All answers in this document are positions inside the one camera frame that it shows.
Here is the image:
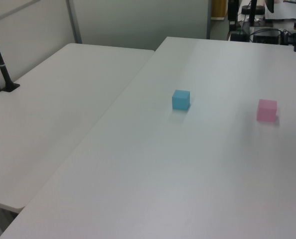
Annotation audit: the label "blue cube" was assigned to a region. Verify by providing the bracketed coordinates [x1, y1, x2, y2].
[171, 89, 191, 111]

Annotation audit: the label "pink cube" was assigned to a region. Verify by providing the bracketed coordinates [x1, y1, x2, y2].
[256, 99, 279, 122]

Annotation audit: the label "white paper sheet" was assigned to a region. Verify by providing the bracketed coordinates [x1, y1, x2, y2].
[264, 1, 296, 21]

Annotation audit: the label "black upright background pole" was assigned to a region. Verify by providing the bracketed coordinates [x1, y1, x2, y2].
[249, 0, 258, 26]

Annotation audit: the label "round black stand base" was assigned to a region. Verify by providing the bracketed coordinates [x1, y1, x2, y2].
[241, 5, 266, 16]

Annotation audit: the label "black electronics box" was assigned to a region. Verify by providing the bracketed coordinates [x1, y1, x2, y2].
[252, 29, 282, 45]

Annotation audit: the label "black hanging background device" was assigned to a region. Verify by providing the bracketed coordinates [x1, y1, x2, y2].
[228, 0, 239, 22]

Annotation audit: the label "small black box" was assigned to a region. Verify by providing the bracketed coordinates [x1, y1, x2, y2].
[230, 30, 249, 42]

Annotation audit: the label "wooden cabinet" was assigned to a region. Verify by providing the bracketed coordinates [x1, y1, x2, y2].
[211, 0, 227, 20]

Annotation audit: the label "black plugs and cables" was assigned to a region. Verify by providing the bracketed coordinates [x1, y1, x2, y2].
[281, 29, 296, 47]

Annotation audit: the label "slim grey partition post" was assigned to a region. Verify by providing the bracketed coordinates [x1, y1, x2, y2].
[206, 0, 212, 40]

